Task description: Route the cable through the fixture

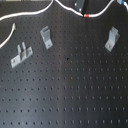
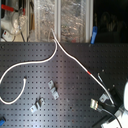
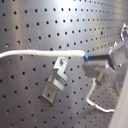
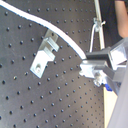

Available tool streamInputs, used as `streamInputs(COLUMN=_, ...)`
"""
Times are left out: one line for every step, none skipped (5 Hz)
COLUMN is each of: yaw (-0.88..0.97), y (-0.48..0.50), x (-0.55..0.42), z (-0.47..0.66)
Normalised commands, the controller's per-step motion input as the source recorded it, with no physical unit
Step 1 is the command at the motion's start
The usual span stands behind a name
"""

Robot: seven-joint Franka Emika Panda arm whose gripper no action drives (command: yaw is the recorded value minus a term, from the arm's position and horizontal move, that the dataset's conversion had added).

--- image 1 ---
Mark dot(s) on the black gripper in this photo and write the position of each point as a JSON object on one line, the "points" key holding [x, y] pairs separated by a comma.
{"points": [[80, 4]]}

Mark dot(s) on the black perforated breadboard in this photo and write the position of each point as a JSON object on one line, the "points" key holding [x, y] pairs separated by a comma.
{"points": [[77, 83]]}

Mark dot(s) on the grey metal clip left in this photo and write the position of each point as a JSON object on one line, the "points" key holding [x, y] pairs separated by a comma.
{"points": [[23, 54]]}

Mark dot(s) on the grey metal clip middle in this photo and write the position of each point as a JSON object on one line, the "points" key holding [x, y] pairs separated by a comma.
{"points": [[45, 34]]}

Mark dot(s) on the grey metal clip right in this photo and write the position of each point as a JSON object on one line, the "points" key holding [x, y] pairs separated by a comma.
{"points": [[112, 39]]}

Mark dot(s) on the grey metal clip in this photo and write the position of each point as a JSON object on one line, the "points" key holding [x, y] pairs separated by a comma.
{"points": [[23, 54], [45, 34], [112, 39]]}

